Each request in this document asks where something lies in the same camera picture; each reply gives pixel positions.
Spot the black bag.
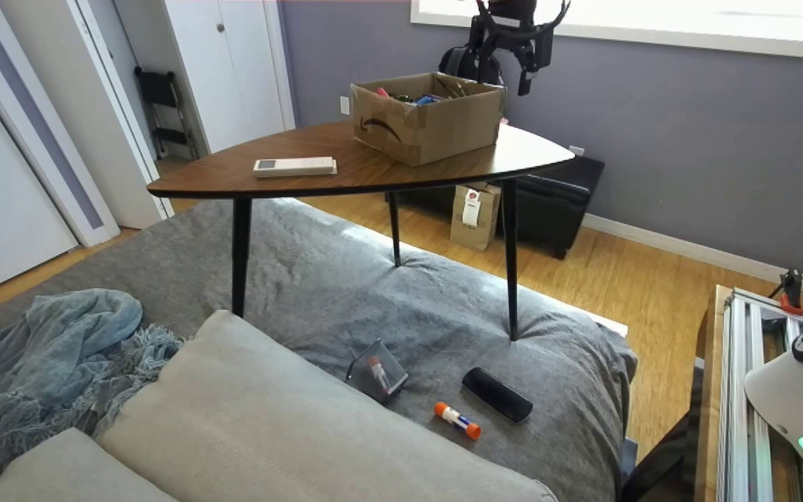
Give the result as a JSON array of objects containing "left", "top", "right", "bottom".
[{"left": 619, "top": 407, "right": 701, "bottom": 502}]

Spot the small clear plastic box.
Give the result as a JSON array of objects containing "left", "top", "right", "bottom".
[{"left": 342, "top": 347, "right": 411, "bottom": 405}]

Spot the white window frame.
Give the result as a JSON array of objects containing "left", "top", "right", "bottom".
[{"left": 407, "top": 0, "right": 803, "bottom": 64}]

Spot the white sliding door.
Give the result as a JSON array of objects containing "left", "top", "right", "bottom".
[{"left": 0, "top": 0, "right": 121, "bottom": 305}]

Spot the blue-grey crumpled blanket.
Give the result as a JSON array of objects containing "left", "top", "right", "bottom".
[{"left": 0, "top": 288, "right": 183, "bottom": 498}]

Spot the white remote control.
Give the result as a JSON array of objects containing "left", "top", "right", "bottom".
[{"left": 251, "top": 154, "right": 340, "bottom": 182}]

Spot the wooden base board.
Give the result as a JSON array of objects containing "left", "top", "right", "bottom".
[{"left": 692, "top": 281, "right": 732, "bottom": 502}]

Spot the small light grey pillow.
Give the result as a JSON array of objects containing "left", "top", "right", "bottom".
[{"left": 0, "top": 426, "right": 174, "bottom": 502}]

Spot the large light grey pillow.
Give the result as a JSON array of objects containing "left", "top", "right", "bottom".
[{"left": 92, "top": 306, "right": 562, "bottom": 502}]

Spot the black backpack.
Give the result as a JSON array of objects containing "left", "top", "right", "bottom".
[{"left": 435, "top": 40, "right": 508, "bottom": 88}]

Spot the white closet door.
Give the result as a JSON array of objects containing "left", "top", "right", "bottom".
[{"left": 160, "top": 0, "right": 297, "bottom": 156}]

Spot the dark shoe rack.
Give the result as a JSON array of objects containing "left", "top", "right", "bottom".
[{"left": 133, "top": 64, "right": 201, "bottom": 163}]

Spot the brown wooden three-legged table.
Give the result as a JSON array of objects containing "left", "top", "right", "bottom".
[{"left": 145, "top": 115, "right": 579, "bottom": 344}]

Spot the aluminium profile frame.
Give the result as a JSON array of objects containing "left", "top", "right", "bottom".
[{"left": 717, "top": 286, "right": 803, "bottom": 502}]

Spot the orange black clamp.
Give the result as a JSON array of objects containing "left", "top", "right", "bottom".
[{"left": 771, "top": 269, "right": 803, "bottom": 316}]

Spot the orange white glue stick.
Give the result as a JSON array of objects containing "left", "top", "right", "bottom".
[{"left": 431, "top": 399, "right": 484, "bottom": 443}]

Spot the white paper tag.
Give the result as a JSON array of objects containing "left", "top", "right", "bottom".
[{"left": 460, "top": 188, "right": 484, "bottom": 228}]

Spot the brown cardboard box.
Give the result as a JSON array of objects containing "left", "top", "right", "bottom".
[{"left": 347, "top": 69, "right": 508, "bottom": 170}]

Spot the black ottoman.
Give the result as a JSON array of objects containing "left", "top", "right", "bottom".
[{"left": 390, "top": 152, "right": 607, "bottom": 263}]

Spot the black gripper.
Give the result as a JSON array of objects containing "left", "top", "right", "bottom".
[{"left": 466, "top": 0, "right": 556, "bottom": 99}]

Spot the grey bed cover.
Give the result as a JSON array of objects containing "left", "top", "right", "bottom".
[{"left": 0, "top": 196, "right": 640, "bottom": 502}]

